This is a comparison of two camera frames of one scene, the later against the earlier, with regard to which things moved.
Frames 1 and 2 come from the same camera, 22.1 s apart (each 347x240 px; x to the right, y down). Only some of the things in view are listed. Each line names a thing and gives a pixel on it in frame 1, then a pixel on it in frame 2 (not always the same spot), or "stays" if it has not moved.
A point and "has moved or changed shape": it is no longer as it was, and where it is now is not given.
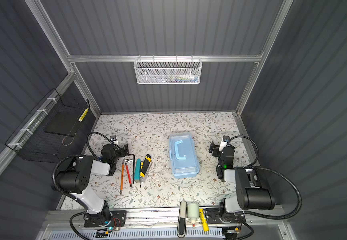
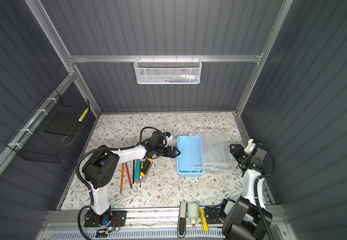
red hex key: [129, 176] stays
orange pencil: [122, 178] stays
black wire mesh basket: [42, 135] stays
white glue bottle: [193, 213] stays
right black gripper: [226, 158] -> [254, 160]
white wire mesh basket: [168, 71] stays
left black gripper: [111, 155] -> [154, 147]
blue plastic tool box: [185, 163] has moved or changed shape
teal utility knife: [137, 173] stays
